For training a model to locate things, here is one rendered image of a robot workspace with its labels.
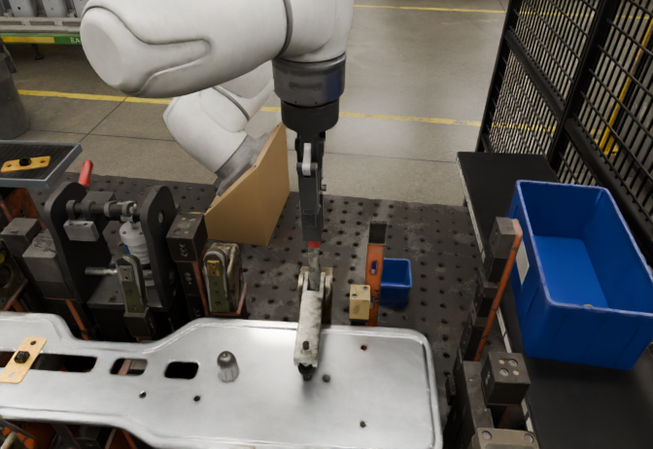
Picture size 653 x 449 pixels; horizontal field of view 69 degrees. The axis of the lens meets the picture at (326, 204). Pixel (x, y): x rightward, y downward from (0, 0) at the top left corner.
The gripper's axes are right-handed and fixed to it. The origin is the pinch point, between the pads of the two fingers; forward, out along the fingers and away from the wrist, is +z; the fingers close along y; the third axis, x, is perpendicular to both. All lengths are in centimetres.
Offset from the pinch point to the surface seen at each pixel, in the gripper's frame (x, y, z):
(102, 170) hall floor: -152, -180, 122
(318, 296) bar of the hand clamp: 1.0, 3.8, 14.1
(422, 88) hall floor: 59, -314, 122
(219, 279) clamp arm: -16.9, -0.4, 15.8
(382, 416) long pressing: 11.7, 19.6, 21.4
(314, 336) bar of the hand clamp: 1.1, 11.6, 14.1
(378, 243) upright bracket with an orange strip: 10.5, -0.9, 5.8
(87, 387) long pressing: -33.8, 18.2, 21.3
